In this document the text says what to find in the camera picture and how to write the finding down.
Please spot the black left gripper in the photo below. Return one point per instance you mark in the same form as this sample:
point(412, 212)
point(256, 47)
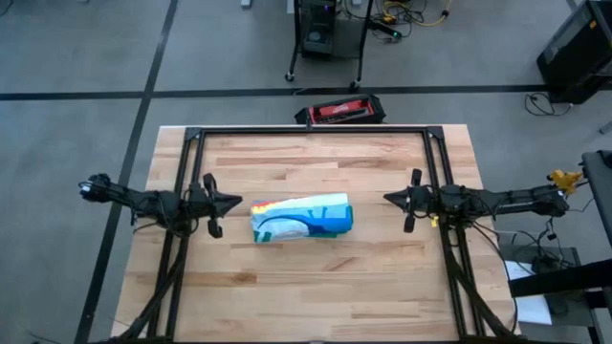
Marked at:
point(187, 205)

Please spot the red and black tool case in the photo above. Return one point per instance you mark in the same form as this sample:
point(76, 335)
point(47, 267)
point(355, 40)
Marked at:
point(342, 110)

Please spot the black equipment case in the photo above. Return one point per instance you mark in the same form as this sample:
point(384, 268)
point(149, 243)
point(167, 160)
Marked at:
point(578, 52)

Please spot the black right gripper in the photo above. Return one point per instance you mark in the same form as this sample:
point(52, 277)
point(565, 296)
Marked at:
point(432, 200)

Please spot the white paper sheet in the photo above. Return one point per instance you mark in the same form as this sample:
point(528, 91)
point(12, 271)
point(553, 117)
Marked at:
point(535, 310)

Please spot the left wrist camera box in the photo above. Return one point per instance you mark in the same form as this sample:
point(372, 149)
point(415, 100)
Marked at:
point(202, 201)

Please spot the black side beam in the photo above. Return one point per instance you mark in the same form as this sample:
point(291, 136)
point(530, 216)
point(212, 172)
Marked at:
point(559, 283)

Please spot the black wheeled cart stand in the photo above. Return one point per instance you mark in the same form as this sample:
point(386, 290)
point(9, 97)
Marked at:
point(349, 43)

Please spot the black computer tower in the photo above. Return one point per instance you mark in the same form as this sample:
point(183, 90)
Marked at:
point(315, 28)

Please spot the dinosaur print towel green back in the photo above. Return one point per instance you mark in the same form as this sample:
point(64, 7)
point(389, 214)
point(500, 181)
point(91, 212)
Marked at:
point(301, 217)

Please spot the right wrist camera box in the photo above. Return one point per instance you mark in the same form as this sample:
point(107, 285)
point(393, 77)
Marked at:
point(420, 200)

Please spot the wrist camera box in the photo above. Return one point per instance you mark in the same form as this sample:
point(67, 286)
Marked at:
point(202, 201)
point(420, 200)

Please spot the black aluminium rig frame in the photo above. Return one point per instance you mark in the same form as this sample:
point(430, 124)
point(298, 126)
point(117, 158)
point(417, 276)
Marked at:
point(287, 130)

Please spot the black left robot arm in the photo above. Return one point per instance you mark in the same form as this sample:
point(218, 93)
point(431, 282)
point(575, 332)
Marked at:
point(143, 200)

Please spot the grey side table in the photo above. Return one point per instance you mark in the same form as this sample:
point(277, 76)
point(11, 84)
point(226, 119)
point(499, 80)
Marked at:
point(600, 186)

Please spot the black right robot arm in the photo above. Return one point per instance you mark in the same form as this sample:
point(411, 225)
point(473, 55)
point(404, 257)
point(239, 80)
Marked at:
point(507, 199)

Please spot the black power strip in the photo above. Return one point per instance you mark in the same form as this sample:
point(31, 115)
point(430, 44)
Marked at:
point(385, 31)

